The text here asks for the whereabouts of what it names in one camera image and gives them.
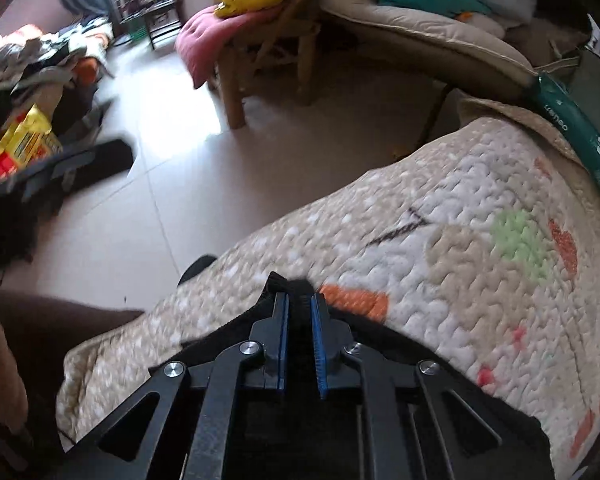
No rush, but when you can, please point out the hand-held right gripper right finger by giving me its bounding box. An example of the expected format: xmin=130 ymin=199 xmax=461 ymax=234
xmin=310 ymin=292 xmax=556 ymax=480

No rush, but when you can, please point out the pile of clothes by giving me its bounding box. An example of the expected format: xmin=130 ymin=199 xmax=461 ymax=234
xmin=0 ymin=17 xmax=117 ymax=161

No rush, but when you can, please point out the printed quilted blanket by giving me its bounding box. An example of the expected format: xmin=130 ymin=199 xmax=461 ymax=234
xmin=55 ymin=97 xmax=600 ymax=480

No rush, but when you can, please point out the dark green box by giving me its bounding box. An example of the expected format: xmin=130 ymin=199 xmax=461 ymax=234
xmin=567 ymin=12 xmax=600 ymax=153

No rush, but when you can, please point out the wooden chair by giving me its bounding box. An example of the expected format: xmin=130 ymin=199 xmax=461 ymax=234
xmin=207 ymin=0 xmax=331 ymax=131

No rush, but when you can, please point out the beige lounge mattress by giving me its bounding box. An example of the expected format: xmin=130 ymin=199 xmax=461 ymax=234
xmin=319 ymin=0 xmax=538 ymax=101

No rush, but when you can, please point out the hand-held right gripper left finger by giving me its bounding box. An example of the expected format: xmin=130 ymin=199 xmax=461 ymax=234
xmin=45 ymin=292 xmax=288 ymax=480

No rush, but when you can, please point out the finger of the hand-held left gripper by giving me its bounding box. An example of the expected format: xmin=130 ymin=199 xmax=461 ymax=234
xmin=0 ymin=138 xmax=137 ymax=207

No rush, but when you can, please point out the pink seat cushion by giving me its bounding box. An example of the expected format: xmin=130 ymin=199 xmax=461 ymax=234
xmin=175 ymin=2 xmax=281 ymax=90

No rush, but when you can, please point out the black slipper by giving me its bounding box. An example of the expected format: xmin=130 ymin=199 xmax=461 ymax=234
xmin=178 ymin=254 xmax=219 ymax=287

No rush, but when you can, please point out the yellow snack bag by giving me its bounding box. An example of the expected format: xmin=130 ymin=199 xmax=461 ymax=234
xmin=0 ymin=104 xmax=65 ymax=177

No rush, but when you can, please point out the dark brown cloth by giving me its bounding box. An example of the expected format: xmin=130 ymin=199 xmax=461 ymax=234
xmin=0 ymin=280 xmax=147 ymax=480

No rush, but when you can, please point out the green cardboard box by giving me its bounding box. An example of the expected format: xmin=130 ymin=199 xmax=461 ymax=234
xmin=525 ymin=71 xmax=600 ymax=221

